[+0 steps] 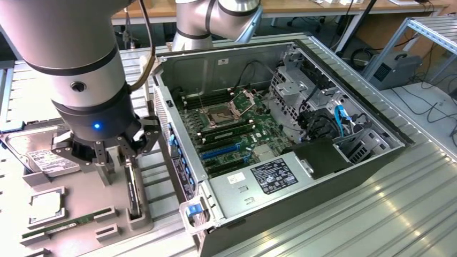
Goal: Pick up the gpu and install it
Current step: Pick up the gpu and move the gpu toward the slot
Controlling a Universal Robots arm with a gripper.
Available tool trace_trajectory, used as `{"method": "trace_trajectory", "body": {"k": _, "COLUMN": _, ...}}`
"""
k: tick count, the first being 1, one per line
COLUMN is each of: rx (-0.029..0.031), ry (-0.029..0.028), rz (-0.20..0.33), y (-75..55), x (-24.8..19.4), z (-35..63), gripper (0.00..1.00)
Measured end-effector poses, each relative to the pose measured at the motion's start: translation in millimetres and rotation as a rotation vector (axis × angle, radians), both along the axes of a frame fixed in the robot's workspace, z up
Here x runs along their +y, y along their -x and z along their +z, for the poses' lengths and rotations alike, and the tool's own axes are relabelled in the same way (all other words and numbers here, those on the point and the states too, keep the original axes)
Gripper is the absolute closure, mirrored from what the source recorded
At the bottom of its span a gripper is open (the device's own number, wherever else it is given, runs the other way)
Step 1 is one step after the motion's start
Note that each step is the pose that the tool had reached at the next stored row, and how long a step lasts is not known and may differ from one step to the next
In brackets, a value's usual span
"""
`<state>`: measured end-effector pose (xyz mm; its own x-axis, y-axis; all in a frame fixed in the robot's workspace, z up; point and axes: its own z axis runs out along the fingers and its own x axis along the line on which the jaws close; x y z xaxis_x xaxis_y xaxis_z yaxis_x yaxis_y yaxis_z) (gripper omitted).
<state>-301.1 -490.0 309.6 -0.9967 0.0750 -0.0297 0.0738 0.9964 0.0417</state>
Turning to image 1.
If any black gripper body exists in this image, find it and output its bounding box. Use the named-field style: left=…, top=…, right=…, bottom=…
left=51, top=85, right=144, bottom=147

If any graphics card with metal bracket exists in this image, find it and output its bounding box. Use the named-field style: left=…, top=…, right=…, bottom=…
left=123, top=157, right=146, bottom=222

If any grey parts rack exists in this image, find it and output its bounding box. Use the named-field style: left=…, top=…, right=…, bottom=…
left=0, top=117, right=155, bottom=257

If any hard disk with white label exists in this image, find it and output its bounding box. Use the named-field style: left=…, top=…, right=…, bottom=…
left=0, top=125, right=82, bottom=179

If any blue expansion slot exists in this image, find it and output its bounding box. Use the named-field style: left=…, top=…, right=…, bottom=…
left=202, top=143, right=240, bottom=161

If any CPU socket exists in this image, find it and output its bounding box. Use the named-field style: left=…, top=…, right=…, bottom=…
left=203, top=103, right=238, bottom=127

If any green RAM stick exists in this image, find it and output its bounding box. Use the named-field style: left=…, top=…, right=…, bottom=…
left=203, top=130, right=254, bottom=142
left=22, top=213, right=99, bottom=239

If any long black expansion slot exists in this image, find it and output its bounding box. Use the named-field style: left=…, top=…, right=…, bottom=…
left=207, top=159, right=247, bottom=169
left=210, top=164, right=251, bottom=175

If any silver CPU chip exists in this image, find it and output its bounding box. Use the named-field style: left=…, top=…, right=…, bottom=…
left=31, top=191, right=67, bottom=224

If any metal socket cover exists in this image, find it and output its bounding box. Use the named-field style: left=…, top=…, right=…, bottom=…
left=228, top=89, right=259, bottom=114

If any green motherboard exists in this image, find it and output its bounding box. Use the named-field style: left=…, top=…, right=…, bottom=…
left=175, top=87, right=298, bottom=179

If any silver power supply unit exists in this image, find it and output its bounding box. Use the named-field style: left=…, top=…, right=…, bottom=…
left=208, top=154, right=318, bottom=219

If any silver finned chipset heat sink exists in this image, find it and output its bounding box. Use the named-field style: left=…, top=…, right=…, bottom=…
left=254, top=146, right=278, bottom=159

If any perforated silver disk bay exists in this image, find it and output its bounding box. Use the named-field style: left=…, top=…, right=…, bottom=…
left=270, top=65, right=314, bottom=136

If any black plastic shroud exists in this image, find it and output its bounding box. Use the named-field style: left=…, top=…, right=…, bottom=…
left=282, top=138, right=354, bottom=180

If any open dark PC case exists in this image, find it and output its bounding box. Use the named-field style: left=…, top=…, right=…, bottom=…
left=152, top=39, right=418, bottom=257

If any long wooden desk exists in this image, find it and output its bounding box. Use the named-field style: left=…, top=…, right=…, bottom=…
left=111, top=0, right=449, bottom=20

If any black slanted pole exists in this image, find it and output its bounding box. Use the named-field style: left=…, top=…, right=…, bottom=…
left=335, top=0, right=380, bottom=52

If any grey control box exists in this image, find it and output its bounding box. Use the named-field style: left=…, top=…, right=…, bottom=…
left=363, top=49, right=423, bottom=91

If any dark cable along arm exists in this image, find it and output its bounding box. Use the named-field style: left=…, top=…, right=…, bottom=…
left=127, top=0, right=160, bottom=93

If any hanging grey cable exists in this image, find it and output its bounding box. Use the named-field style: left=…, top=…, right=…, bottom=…
left=122, top=10, right=140, bottom=50

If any black wire bundle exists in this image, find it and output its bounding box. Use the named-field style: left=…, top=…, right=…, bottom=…
left=298, top=109, right=344, bottom=140

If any coiled black cable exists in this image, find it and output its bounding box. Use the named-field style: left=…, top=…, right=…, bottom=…
left=351, top=48, right=375, bottom=66

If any aluminium profile frame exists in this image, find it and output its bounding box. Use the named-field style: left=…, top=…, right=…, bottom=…
left=384, top=14, right=457, bottom=89

